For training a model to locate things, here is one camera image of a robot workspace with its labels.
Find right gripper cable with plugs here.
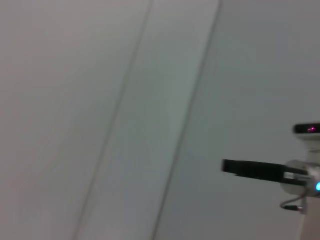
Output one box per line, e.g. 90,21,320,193
279,194,308,215

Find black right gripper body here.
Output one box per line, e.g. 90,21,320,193
234,159,286,182

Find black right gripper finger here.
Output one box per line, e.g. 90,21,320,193
221,159,236,176

